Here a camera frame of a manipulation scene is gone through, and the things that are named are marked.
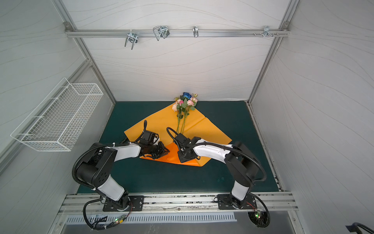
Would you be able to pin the aluminium cross rail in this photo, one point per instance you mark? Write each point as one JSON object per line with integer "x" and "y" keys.
{"x": 71, "y": 32}

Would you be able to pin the peach fake flower stem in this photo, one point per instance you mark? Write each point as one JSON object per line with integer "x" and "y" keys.
{"x": 175, "y": 106}

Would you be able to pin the white slotted cable duct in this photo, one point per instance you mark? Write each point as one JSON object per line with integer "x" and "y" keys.
{"x": 143, "y": 218}

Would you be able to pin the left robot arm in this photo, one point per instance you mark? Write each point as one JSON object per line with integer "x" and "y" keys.
{"x": 93, "y": 168}

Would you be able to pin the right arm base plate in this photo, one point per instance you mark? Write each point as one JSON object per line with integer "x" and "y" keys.
{"x": 225, "y": 202}

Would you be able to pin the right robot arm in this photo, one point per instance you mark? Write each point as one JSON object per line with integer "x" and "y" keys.
{"x": 243, "y": 166}

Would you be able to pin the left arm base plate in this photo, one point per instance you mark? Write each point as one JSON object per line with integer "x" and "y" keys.
{"x": 134, "y": 203}

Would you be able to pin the white wire basket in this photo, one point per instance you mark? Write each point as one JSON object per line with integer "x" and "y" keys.
{"x": 57, "y": 122}

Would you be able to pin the green table mat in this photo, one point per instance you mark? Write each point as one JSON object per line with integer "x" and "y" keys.
{"x": 146, "y": 176}

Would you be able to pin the middle metal U-bolt clamp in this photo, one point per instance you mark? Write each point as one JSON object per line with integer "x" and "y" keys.
{"x": 161, "y": 32}

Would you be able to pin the orange wrapping paper sheet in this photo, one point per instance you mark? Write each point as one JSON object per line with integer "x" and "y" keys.
{"x": 197, "y": 125}

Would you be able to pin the metal u-bolt clamp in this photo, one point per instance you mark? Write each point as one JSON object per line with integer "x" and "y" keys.
{"x": 161, "y": 32}
{"x": 131, "y": 39}

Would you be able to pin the blue fake flower stem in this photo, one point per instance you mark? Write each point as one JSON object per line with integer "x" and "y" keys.
{"x": 187, "y": 95}

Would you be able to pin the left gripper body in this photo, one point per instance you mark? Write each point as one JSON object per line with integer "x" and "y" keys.
{"x": 157, "y": 150}

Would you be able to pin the left metal U-bolt clamp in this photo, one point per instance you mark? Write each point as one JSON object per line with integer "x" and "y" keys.
{"x": 131, "y": 39}

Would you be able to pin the small metal hook bracket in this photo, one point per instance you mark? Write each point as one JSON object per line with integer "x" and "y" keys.
{"x": 195, "y": 31}

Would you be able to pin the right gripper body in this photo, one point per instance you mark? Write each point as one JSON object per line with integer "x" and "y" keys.
{"x": 183, "y": 153}

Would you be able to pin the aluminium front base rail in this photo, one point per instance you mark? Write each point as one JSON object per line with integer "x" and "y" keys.
{"x": 200, "y": 202}

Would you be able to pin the dark pink fake flower stem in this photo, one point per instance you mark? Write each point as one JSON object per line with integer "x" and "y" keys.
{"x": 184, "y": 105}

